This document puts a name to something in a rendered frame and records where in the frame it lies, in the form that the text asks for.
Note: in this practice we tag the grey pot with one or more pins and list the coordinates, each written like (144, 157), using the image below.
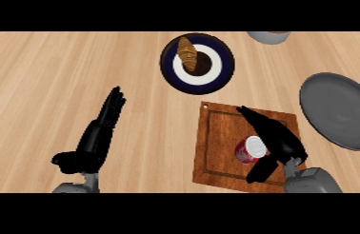
(269, 37)

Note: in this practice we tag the dark blue and white plate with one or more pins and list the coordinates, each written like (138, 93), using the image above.
(197, 64)

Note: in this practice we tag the brown croissant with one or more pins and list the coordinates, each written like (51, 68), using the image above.
(188, 54)

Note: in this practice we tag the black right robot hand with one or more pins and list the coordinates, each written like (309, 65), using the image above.
(277, 133)

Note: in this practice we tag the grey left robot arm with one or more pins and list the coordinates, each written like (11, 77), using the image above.
(82, 184)

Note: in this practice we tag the red can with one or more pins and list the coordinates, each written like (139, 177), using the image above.
(250, 151)

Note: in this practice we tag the brown wooden cutting board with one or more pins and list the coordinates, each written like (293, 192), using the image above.
(225, 142)

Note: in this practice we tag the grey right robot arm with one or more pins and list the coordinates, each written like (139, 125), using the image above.
(309, 180)

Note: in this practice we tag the grey pan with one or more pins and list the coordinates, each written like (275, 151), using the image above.
(336, 111)

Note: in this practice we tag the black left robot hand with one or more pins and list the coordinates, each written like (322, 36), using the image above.
(97, 139)

